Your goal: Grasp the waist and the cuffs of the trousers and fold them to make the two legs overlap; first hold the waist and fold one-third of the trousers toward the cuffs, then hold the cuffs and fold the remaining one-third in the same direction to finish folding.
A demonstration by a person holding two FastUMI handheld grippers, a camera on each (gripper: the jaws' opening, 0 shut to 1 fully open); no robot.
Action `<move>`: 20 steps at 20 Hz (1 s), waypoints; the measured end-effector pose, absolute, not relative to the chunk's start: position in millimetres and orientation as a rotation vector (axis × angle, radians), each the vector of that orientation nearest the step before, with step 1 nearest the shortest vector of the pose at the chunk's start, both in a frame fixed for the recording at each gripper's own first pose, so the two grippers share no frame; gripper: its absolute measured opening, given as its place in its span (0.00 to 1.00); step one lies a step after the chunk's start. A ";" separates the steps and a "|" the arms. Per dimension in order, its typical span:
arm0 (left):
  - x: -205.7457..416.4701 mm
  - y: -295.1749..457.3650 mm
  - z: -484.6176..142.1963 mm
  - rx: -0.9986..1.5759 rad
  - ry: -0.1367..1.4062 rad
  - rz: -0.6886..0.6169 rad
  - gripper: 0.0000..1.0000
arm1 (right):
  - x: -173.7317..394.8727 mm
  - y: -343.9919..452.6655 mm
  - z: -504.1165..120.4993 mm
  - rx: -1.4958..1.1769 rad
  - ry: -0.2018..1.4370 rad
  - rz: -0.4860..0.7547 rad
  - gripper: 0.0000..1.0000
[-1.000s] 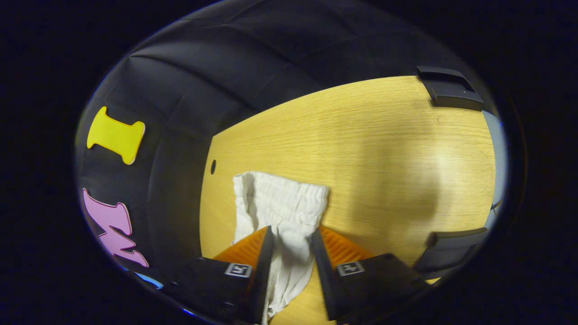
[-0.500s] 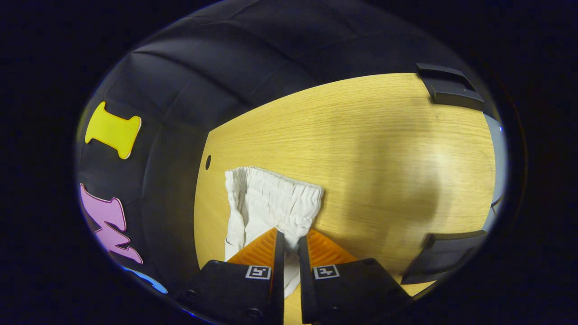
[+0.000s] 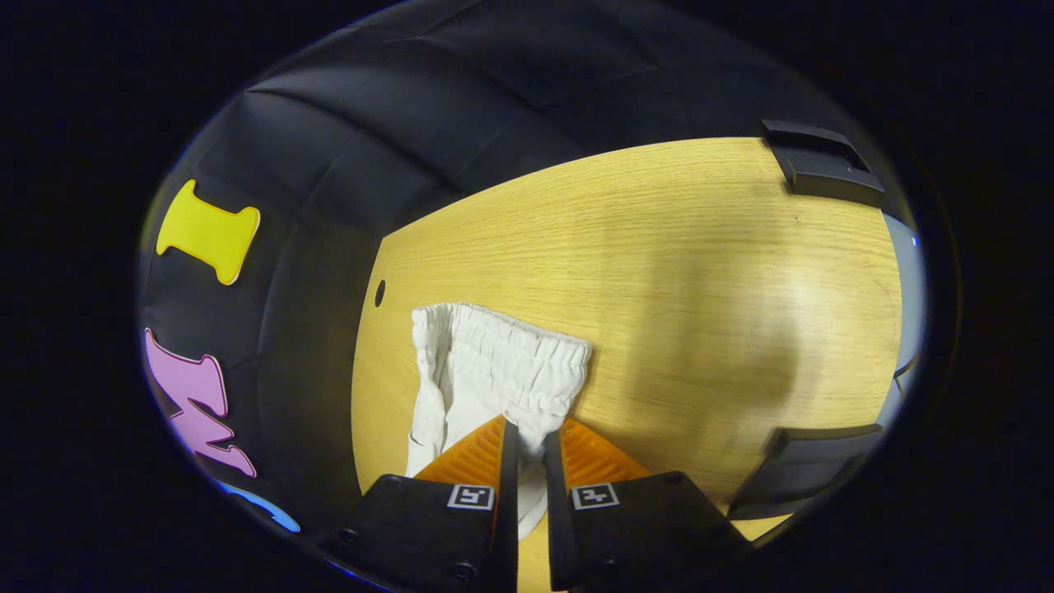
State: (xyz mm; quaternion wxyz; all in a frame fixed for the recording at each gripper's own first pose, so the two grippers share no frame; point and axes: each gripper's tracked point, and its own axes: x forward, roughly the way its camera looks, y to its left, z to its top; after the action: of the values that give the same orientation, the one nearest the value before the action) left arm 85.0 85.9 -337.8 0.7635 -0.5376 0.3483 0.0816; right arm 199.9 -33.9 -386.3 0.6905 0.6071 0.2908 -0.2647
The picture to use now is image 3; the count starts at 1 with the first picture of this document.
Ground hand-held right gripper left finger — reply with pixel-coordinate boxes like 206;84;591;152
321;414;521;593

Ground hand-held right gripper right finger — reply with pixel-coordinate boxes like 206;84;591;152
543;418;751;592

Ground white jeans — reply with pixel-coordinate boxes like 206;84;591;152
405;301;594;541

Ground black backdrop cloth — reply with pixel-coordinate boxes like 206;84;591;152
136;0;832;536

